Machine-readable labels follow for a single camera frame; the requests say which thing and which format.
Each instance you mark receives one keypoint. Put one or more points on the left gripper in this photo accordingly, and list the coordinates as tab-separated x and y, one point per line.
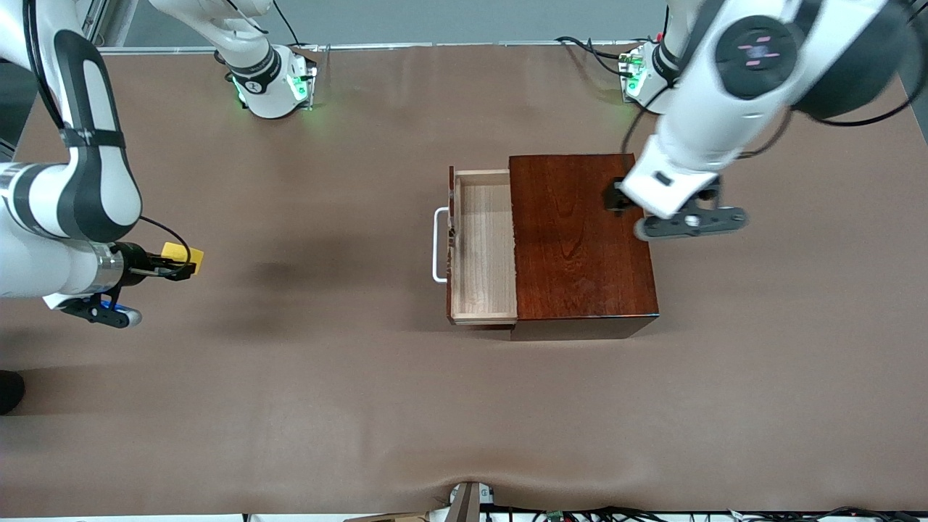
618	197

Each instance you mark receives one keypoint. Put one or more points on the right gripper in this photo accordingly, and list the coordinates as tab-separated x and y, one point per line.
135	264

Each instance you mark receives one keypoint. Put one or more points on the yellow block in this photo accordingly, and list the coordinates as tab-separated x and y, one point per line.
177	251

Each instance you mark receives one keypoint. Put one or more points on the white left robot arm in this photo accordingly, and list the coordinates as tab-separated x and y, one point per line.
725	109

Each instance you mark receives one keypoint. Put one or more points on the dark wooden drawer cabinet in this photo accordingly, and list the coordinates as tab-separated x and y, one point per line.
573	254

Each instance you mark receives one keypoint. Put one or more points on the large table cover sheet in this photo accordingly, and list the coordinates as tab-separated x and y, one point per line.
290	377

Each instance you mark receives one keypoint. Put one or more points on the black round object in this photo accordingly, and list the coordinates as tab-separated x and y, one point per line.
9	391

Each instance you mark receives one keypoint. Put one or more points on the aluminium frame post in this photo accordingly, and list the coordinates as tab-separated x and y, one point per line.
93	22

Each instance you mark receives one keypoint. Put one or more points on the grey metal bracket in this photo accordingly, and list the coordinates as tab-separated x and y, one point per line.
467	504

